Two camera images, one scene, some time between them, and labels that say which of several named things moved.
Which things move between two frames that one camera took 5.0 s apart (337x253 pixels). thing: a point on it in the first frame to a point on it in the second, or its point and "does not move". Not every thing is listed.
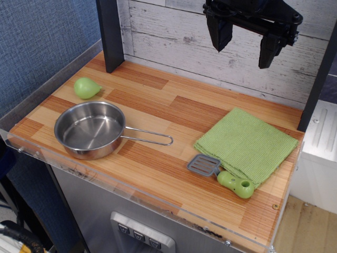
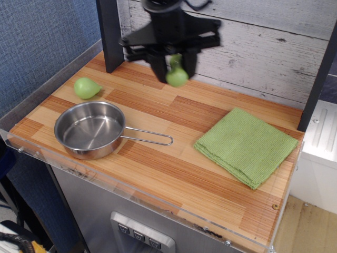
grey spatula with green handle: x=206 y=166 to x=178 y=75
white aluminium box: x=315 y=178 does not move
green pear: x=85 y=88 does not move
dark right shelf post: x=317 y=86 does not move
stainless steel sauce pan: x=92 y=130 does not move
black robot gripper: x=274 y=19 to x=170 y=31
